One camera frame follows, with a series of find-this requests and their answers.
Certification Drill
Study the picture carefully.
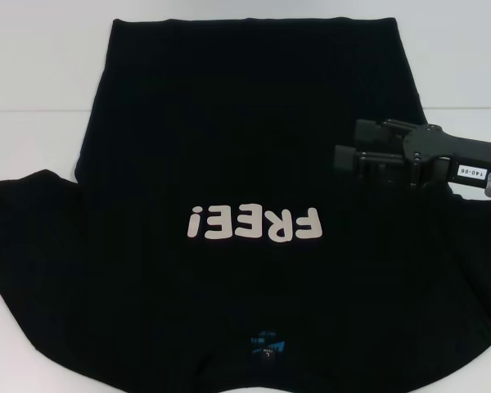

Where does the black t-shirt with FREE print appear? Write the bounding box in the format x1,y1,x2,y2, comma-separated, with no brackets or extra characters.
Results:
0,16,491,393

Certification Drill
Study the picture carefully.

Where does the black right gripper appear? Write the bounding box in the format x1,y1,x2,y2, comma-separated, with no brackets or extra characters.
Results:
334,118,491,190

